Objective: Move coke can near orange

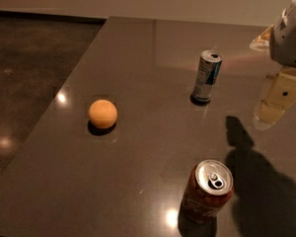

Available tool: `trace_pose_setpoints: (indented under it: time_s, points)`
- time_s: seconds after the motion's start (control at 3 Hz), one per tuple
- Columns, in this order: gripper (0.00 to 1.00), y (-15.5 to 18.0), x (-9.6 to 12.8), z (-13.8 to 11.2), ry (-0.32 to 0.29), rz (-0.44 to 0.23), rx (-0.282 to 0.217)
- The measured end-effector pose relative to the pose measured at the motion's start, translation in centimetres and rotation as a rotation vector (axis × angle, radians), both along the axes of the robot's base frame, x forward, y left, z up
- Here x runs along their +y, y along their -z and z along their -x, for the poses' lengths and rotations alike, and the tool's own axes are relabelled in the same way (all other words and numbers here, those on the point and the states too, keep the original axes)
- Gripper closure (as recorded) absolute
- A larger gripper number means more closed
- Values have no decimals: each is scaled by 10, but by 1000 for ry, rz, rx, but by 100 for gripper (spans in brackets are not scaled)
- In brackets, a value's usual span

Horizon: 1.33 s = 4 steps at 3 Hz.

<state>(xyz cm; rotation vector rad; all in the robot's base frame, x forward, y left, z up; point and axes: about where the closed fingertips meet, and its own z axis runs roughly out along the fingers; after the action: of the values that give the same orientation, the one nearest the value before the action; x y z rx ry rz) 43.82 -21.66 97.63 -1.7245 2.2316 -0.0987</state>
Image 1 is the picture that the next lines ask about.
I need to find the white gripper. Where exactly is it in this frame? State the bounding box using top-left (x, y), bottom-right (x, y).
top-left (250, 0), bottom-right (296, 130)

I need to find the red coke can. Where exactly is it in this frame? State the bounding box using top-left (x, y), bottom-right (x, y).
top-left (182, 160), bottom-right (234, 224)

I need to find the silver blue energy drink can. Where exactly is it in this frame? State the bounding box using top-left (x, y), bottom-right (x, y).
top-left (190, 50), bottom-right (223, 105)

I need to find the orange fruit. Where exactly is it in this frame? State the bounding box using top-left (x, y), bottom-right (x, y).
top-left (88, 100), bottom-right (117, 129)

